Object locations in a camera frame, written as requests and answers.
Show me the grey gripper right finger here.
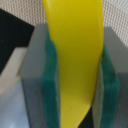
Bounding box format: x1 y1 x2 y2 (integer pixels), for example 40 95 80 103
92 27 128 128

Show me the pale green gripper left finger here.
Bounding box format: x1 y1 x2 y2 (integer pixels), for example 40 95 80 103
0 23 62 128

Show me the yellow toy banana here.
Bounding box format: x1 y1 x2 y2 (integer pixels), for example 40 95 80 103
43 0 103 128

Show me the beige woven placemat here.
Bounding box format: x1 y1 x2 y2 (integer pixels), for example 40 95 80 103
0 0 128 46

